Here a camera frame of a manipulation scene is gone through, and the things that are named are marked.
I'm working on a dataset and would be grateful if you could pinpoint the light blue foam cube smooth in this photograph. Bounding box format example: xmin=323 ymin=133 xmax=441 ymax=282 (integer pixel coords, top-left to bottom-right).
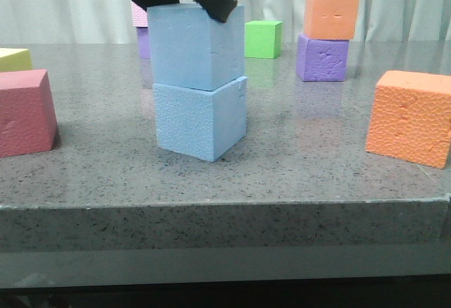
xmin=147 ymin=4 xmax=245 ymax=91

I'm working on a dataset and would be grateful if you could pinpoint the light blue foam cube textured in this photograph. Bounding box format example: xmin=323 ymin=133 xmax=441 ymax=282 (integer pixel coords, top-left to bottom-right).
xmin=153 ymin=76 xmax=247 ymax=161

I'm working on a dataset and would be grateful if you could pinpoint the pink foam cube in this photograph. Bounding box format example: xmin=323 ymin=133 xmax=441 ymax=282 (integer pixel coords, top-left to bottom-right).
xmin=130 ymin=1 xmax=148 ymax=27

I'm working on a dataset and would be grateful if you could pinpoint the purple foam cube left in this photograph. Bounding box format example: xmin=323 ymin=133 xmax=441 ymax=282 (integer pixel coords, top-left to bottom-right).
xmin=135 ymin=27 xmax=151 ymax=59

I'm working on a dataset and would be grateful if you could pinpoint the purple foam cube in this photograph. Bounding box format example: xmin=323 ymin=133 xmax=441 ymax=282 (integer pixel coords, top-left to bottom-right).
xmin=135 ymin=27 xmax=151 ymax=59
xmin=296 ymin=34 xmax=350 ymax=82

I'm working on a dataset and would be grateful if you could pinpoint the green foam cube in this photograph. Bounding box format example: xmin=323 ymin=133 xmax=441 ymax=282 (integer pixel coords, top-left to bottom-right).
xmin=245 ymin=20 xmax=283 ymax=59

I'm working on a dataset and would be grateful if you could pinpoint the grey-green curtain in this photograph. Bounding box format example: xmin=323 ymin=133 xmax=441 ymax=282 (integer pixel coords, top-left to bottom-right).
xmin=1 ymin=0 xmax=450 ymax=45

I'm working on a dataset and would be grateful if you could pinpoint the orange foam cube stacked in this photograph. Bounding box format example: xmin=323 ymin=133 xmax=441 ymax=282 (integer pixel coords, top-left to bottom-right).
xmin=304 ymin=0 xmax=359 ymax=40

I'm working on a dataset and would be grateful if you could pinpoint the purple foam cube right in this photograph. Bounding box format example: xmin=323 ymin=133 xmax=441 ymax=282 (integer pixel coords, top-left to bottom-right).
xmin=296 ymin=34 xmax=350 ymax=82

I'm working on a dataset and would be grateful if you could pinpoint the yellow foam cube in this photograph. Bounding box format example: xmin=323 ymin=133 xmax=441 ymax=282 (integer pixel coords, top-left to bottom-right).
xmin=0 ymin=48 xmax=33 ymax=73

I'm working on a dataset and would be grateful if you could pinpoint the large red foam cube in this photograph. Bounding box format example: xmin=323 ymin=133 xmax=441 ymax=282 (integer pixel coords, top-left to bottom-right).
xmin=1 ymin=69 xmax=57 ymax=157

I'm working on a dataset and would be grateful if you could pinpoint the large orange foam cube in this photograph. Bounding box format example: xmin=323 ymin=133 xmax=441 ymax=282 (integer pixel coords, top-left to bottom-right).
xmin=365 ymin=70 xmax=450 ymax=168

